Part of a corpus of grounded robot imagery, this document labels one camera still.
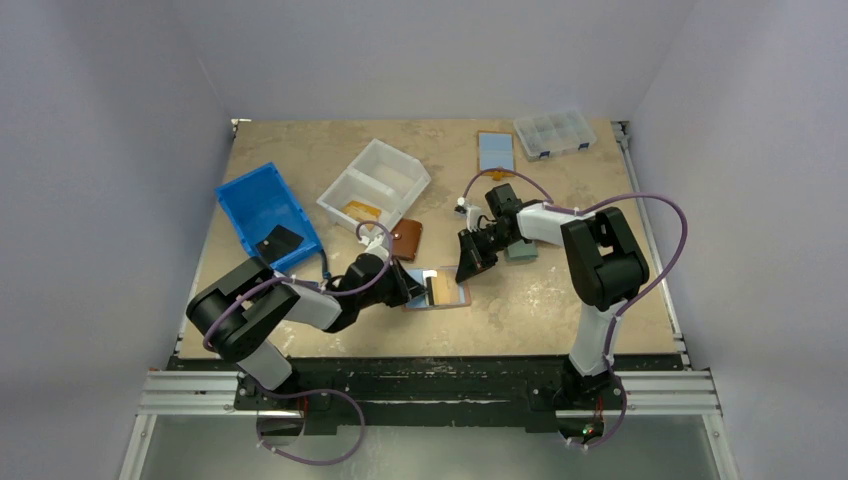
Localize green card holder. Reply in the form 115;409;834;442
504;240;538;262

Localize blue handled wire cutters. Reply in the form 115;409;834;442
289;249;332;294

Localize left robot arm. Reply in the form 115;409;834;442
186;253;427;391

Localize gold card in holder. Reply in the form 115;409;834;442
431;270;461;306

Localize aluminium frame rail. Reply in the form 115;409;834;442
119;119;736;479

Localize orange open card holder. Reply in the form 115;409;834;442
477;130;515;180

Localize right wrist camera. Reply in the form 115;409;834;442
454;197;484;232

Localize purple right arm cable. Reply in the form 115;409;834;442
462;166;690;452

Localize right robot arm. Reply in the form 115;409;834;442
455;184;650;401

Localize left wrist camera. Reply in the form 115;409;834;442
359;235;391;262

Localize gold credit card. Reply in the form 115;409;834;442
341;200;382;230

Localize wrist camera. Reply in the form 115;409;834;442
454;197;484;232
359;235;391;262

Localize black card holder in bin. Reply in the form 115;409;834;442
256;225;303;264

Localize clear plastic organizer box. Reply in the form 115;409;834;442
513;109;597;161

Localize blue plastic bin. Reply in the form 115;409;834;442
215;163;323;273

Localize brown leather card holder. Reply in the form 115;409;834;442
391;218;423;262

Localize white double compartment bin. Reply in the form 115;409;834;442
317;138;431;232

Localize black mounting base plate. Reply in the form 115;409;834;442
234;354;682;435

